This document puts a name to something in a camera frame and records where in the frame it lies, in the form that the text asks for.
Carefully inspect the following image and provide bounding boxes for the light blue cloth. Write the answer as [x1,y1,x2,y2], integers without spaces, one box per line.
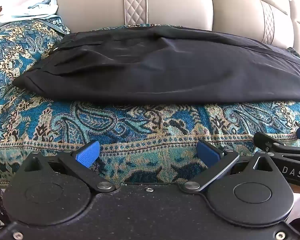
[0,0,63,27]

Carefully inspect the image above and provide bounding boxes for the beige leather sofa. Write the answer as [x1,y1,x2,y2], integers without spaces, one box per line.
[56,0,300,53]

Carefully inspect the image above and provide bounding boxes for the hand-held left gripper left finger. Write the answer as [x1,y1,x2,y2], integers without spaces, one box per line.
[22,141,117,193]

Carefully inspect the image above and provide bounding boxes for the blue paisley blanket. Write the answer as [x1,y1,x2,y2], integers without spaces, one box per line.
[0,19,300,193]

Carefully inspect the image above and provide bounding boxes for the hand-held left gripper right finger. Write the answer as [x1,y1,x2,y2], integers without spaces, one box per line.
[181,140,274,193]

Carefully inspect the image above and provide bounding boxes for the black pants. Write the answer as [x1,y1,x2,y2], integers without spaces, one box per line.
[12,26,300,104]

